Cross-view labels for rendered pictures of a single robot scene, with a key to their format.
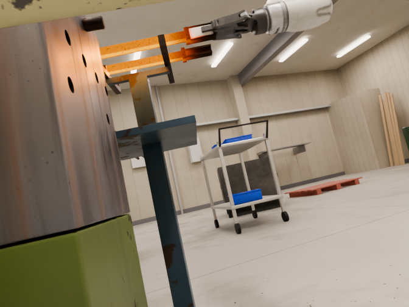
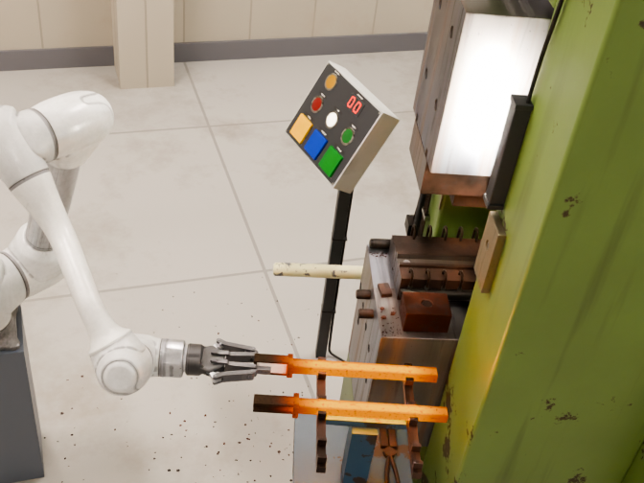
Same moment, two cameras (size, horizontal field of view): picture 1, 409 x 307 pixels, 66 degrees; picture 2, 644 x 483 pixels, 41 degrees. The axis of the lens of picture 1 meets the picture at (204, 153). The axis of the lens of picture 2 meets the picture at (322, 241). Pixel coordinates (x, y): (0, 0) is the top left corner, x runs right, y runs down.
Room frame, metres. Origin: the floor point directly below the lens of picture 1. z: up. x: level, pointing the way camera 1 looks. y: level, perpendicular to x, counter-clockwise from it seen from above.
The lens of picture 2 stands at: (2.31, -0.05, 2.46)
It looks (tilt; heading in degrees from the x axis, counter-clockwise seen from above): 39 degrees down; 178
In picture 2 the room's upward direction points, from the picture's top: 8 degrees clockwise
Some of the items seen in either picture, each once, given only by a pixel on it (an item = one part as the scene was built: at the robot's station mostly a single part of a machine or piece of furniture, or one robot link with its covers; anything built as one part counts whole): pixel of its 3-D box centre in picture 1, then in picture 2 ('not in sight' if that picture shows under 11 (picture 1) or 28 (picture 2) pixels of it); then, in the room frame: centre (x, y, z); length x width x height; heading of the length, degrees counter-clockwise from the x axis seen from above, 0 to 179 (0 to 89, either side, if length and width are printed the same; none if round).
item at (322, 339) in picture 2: not in sight; (335, 249); (-0.05, 0.10, 0.54); 0.04 x 0.04 x 1.08; 6
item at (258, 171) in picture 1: (247, 187); not in sight; (5.29, -0.58, 0.39); 1.12 x 0.92 x 0.78; 176
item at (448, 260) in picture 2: not in sight; (472, 263); (0.50, 0.45, 0.99); 0.42 x 0.05 x 0.01; 96
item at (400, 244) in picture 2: not in sight; (469, 266); (0.48, 0.45, 0.96); 0.42 x 0.20 x 0.09; 96
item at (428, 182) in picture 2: not in sight; (498, 159); (0.48, 0.45, 1.32); 0.42 x 0.20 x 0.10; 96
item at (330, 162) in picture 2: not in sight; (332, 161); (0.10, 0.04, 1.01); 0.07 x 0.05 x 0.07; 31
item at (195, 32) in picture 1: (201, 31); not in sight; (0.90, -0.07, 0.95); 0.07 x 0.01 x 0.03; 94
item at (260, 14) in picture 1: (250, 23); (205, 360); (0.92, -0.23, 0.95); 0.09 x 0.08 x 0.07; 94
